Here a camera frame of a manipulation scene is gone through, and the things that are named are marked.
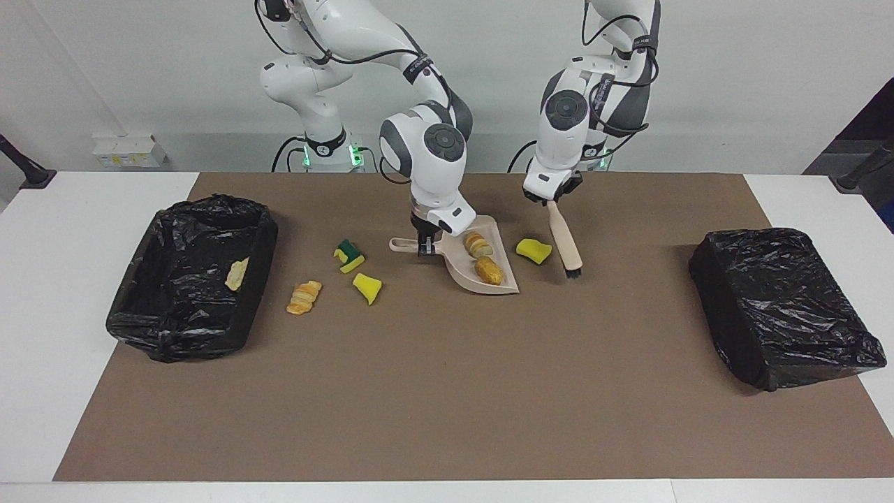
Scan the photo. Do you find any pale bread piece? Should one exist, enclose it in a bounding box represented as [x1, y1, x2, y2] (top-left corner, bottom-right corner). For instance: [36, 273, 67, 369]
[224, 256, 251, 292]

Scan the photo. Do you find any brown bread roll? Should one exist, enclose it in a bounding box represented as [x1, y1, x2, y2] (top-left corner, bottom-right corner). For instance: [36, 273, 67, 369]
[474, 256, 504, 286]

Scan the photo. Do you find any brown table mat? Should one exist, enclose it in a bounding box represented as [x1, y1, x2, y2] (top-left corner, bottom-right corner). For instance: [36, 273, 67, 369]
[52, 173, 894, 483]

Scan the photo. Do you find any beige hand brush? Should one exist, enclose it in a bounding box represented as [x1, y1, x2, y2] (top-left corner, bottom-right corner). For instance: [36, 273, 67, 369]
[546, 201, 584, 279]

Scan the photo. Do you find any bin with black bag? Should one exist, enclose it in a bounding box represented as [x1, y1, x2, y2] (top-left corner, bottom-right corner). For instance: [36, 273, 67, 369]
[105, 194, 279, 363]
[689, 227, 888, 392]

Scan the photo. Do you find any white wall socket box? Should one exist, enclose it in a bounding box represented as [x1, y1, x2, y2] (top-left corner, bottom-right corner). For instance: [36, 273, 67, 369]
[92, 134, 168, 168]

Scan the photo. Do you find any yellow and green sponge piece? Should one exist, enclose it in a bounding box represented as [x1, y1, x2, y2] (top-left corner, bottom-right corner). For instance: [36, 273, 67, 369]
[333, 239, 366, 274]

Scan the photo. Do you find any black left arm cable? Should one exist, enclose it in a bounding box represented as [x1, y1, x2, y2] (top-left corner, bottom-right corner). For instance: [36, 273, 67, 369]
[582, 10, 659, 175]

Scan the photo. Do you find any beige plastic dustpan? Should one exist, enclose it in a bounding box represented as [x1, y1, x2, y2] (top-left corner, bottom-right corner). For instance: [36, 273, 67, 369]
[388, 214, 521, 296]

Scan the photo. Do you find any black stand leg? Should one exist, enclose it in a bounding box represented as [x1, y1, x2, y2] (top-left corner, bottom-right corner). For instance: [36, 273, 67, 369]
[0, 133, 58, 191]
[829, 136, 894, 193]

